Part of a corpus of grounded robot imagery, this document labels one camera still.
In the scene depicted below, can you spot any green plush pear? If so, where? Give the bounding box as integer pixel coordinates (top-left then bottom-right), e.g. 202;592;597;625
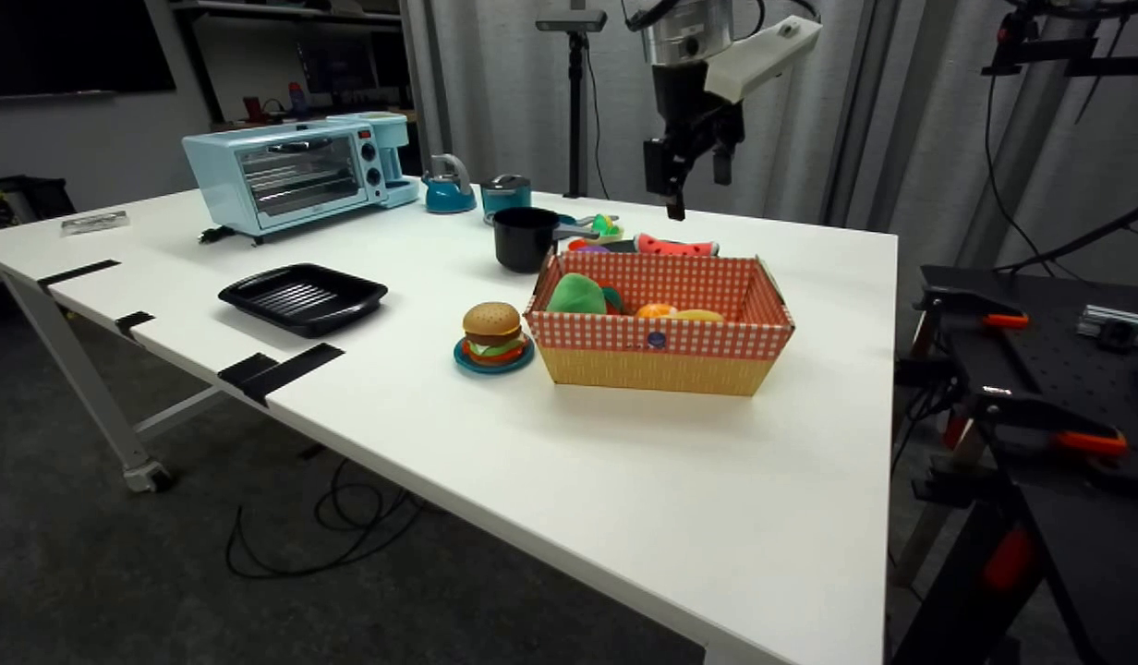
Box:
545;273;608;313

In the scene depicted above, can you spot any teal toy pot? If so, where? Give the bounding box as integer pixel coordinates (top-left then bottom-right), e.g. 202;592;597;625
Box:
480;174;531;220

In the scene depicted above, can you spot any light blue toaster oven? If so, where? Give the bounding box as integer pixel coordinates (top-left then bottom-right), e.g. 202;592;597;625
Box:
182;110;417;237

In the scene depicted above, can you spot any plush orange slice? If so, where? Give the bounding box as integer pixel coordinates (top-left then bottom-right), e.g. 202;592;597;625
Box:
636;305;675;319

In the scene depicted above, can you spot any toy hamburger on plate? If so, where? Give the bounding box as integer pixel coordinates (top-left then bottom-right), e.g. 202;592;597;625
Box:
455;305;531;375

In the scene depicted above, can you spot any yellow plush banana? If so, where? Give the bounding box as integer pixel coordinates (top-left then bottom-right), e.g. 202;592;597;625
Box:
666;310;728;327

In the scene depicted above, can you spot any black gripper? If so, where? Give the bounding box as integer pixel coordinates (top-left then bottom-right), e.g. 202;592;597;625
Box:
641;65;745;223

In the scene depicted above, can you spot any grey curtain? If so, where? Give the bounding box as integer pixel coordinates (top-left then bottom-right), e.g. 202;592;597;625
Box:
400;0;1138;268

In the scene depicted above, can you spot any black clamp stand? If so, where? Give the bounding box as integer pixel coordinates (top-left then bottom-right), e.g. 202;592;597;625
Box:
895;268;1138;665

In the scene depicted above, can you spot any black camera on stand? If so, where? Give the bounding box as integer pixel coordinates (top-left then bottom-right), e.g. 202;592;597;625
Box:
537;13;604;33

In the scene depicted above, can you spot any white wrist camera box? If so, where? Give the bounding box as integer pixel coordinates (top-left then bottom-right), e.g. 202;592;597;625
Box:
705;16;821;104

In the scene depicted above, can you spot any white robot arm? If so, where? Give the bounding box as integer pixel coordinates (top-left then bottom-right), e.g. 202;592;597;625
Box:
623;0;821;223

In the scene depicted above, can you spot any plush watermelon slice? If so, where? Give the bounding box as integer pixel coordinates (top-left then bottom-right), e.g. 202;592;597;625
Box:
636;234;720;258

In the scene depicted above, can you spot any black square tray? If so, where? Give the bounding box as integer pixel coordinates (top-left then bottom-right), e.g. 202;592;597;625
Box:
219;263;386;335

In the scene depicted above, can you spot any black floor cable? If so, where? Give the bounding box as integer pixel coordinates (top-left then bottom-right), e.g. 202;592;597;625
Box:
219;456;433;583

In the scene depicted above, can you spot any orange checkered paper basket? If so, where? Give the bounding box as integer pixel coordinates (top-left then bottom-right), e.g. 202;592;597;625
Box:
523;250;794;397

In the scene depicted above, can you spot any black round cake tin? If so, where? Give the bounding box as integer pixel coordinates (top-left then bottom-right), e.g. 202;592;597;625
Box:
495;207;568;273

